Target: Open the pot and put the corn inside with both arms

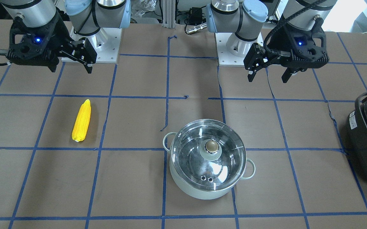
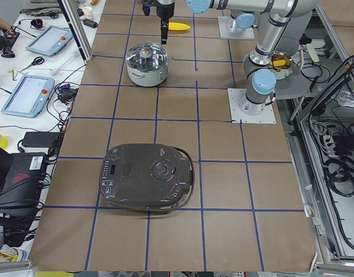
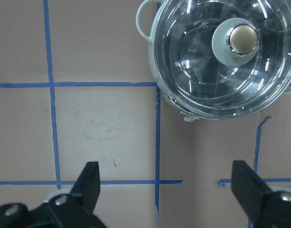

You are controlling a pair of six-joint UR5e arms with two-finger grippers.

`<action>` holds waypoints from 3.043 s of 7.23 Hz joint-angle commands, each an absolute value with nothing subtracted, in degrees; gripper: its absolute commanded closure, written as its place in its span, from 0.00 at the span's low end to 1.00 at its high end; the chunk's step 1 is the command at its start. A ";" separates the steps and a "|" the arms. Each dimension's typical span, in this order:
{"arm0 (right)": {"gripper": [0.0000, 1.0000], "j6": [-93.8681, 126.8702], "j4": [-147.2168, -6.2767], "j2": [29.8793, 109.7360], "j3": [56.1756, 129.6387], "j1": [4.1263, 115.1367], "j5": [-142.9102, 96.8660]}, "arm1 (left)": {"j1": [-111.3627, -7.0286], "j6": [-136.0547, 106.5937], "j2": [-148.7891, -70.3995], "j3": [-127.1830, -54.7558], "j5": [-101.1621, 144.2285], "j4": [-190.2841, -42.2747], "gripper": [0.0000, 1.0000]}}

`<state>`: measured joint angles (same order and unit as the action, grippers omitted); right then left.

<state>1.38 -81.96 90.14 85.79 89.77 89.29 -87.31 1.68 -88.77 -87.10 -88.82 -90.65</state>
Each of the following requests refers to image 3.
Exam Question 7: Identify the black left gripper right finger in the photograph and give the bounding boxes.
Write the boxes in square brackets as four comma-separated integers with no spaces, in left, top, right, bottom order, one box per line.
[231,160,291,228]

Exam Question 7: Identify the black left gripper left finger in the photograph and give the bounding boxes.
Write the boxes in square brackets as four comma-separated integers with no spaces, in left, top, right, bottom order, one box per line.
[0,161,105,228]

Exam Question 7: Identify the glass lid with gold knob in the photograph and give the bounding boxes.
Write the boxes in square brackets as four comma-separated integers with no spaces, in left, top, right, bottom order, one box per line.
[153,0,291,120]

